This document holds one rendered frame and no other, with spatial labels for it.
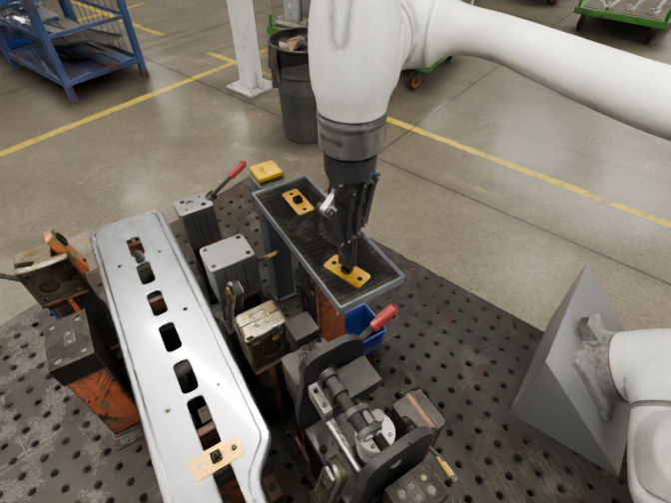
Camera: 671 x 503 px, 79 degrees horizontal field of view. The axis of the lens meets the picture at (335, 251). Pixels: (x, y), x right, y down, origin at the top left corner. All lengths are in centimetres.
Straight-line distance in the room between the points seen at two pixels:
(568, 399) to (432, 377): 33
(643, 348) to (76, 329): 115
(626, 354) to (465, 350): 39
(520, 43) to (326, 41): 24
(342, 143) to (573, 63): 26
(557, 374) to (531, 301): 140
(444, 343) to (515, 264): 138
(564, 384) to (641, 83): 68
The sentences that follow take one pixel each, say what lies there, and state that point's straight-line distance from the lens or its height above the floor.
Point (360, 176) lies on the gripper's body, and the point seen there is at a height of 139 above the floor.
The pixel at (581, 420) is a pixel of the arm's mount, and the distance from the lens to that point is 110.
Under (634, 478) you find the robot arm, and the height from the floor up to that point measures 89.
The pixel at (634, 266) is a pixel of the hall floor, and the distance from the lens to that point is 288.
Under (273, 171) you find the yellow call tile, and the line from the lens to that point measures 100.
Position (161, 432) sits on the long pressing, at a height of 100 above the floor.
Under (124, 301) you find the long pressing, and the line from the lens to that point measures 102.
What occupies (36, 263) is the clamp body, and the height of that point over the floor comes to 106.
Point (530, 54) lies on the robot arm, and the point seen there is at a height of 154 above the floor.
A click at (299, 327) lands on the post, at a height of 110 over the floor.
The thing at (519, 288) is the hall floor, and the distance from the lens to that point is 243.
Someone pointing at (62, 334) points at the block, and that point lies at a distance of 98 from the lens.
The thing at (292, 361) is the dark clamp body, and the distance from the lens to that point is 74.
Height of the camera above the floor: 172
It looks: 45 degrees down
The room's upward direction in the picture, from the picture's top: straight up
